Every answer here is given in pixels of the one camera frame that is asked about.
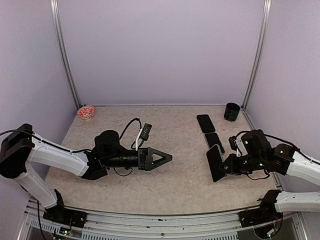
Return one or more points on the blue-edged smartphone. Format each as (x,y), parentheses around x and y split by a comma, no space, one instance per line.
(214,157)

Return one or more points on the dark green cup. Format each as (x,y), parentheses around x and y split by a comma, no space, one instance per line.
(231,111)

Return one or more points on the left aluminium frame post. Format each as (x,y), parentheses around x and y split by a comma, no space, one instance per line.
(54,5)

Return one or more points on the right aluminium frame post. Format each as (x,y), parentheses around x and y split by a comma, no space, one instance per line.
(258,53)

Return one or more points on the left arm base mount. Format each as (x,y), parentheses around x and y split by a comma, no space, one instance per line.
(62,215)

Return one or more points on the clear magsafe case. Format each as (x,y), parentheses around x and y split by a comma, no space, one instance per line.
(218,176)

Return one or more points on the teal-edged smartphone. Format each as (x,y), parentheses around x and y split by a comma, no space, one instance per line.
(213,139)

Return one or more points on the front aluminium rail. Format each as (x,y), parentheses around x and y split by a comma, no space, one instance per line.
(100,225)

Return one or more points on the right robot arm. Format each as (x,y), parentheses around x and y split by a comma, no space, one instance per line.
(254,153)

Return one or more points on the aluminium frame post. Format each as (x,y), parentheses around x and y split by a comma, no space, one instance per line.
(258,53)
(54,5)

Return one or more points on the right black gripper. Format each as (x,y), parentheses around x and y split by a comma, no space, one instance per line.
(233,168)

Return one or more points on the red white patterned bowl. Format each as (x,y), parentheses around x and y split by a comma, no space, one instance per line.
(86,112)

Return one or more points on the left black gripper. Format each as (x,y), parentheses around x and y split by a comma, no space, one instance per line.
(149,165)

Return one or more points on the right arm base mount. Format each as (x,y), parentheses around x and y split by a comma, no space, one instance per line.
(260,215)

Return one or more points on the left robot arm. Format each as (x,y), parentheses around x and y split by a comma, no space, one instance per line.
(21,147)

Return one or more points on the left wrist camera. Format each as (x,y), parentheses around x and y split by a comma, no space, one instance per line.
(143,135)

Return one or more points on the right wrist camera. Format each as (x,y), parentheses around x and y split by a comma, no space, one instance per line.
(235,145)

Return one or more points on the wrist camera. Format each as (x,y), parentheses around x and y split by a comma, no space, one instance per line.
(235,145)
(143,135)

